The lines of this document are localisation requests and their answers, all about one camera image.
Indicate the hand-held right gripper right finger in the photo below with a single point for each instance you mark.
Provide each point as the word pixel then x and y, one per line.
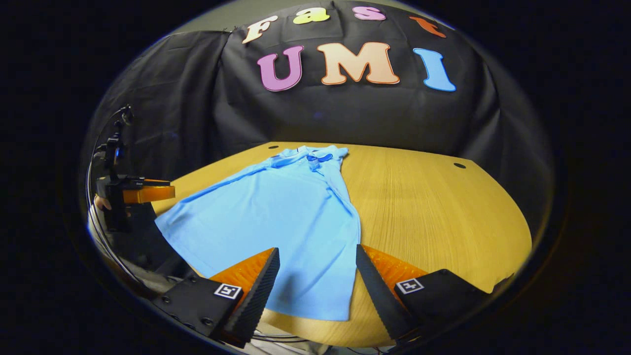
pixel 379 301

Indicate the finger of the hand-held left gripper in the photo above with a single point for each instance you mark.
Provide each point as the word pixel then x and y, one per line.
pixel 148 194
pixel 157 182

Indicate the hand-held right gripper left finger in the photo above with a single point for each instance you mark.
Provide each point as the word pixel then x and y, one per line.
pixel 256 301

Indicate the light blue T-shirt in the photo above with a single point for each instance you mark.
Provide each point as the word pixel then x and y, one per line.
pixel 276 212

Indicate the black backdrop cloth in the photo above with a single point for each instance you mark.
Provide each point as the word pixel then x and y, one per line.
pixel 345 113

